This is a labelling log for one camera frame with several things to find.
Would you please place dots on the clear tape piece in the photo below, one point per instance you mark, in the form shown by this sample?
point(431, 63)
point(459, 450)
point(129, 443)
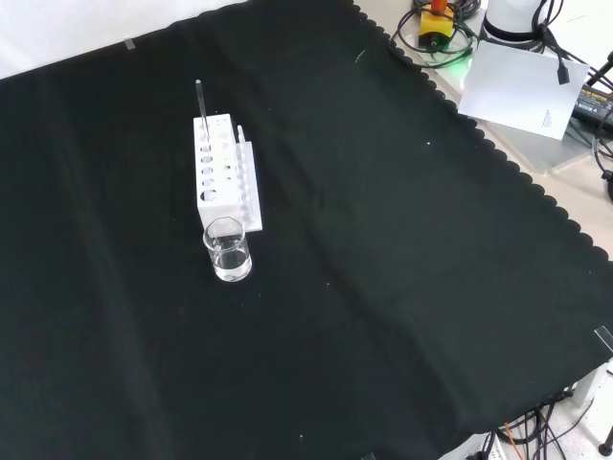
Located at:
point(605, 335)
point(129, 44)

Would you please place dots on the pale board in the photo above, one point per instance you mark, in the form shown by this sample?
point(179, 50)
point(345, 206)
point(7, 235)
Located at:
point(517, 91)

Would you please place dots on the black power adapter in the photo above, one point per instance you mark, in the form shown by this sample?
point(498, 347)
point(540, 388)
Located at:
point(596, 103)

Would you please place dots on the black cloth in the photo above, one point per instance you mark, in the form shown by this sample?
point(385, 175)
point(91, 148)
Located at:
point(359, 249)

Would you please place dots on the yellow stop button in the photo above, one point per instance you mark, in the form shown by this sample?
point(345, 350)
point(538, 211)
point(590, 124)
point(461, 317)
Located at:
point(436, 23)

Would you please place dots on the clear glass beaker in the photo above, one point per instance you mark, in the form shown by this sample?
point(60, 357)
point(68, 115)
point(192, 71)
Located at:
point(232, 263)

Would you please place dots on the white test tube rack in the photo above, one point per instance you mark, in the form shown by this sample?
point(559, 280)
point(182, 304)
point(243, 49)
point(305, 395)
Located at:
point(218, 201)

